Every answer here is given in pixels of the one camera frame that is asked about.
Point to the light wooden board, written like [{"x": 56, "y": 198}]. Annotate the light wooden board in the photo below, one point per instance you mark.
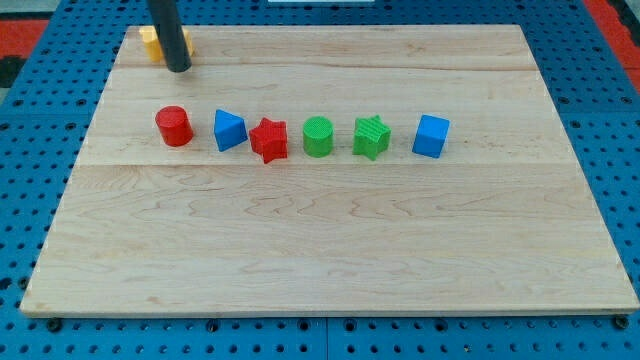
[{"x": 502, "y": 223}]

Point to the red star block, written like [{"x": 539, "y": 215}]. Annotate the red star block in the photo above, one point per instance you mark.
[{"x": 269, "y": 139}]

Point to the yellow plastic block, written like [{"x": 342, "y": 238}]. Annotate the yellow plastic block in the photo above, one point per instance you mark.
[{"x": 152, "y": 44}]

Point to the green plastic cylinder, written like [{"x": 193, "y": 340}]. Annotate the green plastic cylinder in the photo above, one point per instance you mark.
[{"x": 318, "y": 134}]

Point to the black cylindrical robot arm rod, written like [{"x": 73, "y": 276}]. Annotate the black cylindrical robot arm rod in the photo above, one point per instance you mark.
[{"x": 168, "y": 25}]

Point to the red plastic cylinder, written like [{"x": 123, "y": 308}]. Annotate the red plastic cylinder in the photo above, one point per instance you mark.
[{"x": 174, "y": 126}]

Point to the blue plastic cube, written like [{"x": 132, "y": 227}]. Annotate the blue plastic cube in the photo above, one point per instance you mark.
[{"x": 431, "y": 135}]

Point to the green star block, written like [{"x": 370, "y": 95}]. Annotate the green star block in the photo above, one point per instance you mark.
[{"x": 371, "y": 137}]

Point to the blue triangular prism block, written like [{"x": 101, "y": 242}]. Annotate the blue triangular prism block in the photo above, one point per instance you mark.
[{"x": 229, "y": 130}]

